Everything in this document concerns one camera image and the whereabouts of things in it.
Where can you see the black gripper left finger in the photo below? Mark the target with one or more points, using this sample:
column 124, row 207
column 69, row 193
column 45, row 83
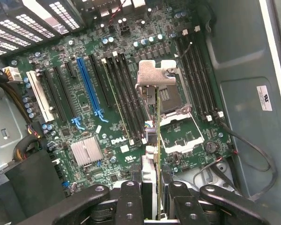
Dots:
column 128, row 204

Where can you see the silver chipset heat sink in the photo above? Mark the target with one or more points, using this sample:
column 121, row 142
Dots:
column 86, row 151

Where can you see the CPU socket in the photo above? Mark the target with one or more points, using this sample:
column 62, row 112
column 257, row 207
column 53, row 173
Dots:
column 175, row 96

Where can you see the socket locking lever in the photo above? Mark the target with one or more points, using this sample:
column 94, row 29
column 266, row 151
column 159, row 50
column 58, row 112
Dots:
column 196, row 126

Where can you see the white expansion slot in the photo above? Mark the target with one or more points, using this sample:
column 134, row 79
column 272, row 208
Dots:
column 39, row 96

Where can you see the open grey PC case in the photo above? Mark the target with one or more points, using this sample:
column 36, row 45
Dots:
column 248, row 58

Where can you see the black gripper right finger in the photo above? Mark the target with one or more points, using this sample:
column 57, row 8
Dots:
column 187, row 206

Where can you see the silver coin battery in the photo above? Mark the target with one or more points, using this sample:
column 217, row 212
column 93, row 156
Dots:
column 212, row 146

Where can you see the blue expansion slot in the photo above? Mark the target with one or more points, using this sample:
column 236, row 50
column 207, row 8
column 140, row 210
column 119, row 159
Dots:
column 89, row 86

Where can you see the black RAM slot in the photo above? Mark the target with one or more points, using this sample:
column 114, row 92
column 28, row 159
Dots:
column 129, row 77
column 201, row 70
column 127, row 93
column 131, row 142
column 121, row 93
column 207, row 70
column 190, row 70
column 196, row 70

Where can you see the green motherboard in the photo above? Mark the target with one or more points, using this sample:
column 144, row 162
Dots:
column 112, row 131

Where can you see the black plastic shroud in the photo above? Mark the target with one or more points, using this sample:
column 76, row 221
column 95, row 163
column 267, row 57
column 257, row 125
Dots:
column 32, row 182

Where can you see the white power connector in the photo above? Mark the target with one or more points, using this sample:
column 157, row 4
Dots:
column 12, row 74

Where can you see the short black expansion slot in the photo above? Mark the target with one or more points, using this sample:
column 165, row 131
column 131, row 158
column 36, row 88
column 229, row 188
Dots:
column 71, row 70

